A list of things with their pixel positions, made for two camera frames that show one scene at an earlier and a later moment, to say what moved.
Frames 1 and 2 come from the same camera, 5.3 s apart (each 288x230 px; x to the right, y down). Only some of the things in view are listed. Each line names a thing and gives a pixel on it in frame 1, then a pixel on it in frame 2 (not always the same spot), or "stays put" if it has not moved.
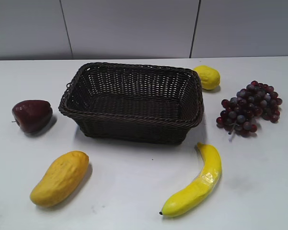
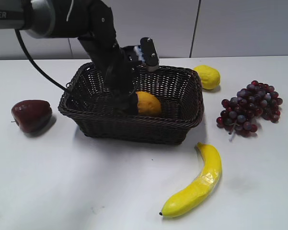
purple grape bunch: x=240 y=111 stays put
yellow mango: x=64 y=176 to x=147 y=104
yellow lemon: x=210 y=77 stays put
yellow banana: x=197 y=194 stays put
